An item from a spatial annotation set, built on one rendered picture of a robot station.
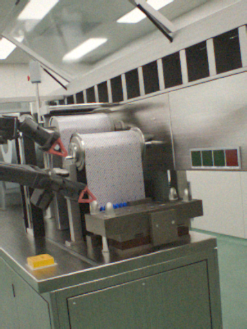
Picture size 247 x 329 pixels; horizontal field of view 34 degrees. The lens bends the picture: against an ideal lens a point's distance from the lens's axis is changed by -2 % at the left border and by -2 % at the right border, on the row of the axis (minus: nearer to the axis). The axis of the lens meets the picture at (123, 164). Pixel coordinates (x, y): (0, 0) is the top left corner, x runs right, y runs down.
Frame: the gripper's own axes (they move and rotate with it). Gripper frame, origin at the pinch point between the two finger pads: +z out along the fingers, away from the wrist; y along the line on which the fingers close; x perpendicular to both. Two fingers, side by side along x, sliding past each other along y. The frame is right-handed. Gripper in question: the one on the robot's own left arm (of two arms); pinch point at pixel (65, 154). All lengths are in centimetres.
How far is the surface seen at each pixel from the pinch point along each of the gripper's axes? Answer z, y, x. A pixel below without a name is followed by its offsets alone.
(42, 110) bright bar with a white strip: -10.6, -30.3, 16.5
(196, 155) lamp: 31.6, 28.5, 20.7
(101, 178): 15.4, 4.4, -0.6
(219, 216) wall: 269, -239, 101
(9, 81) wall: 6, -552, 168
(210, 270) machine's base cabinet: 59, 30, -10
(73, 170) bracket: 6.7, -2.9, -2.8
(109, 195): 21.6, 4.4, -3.7
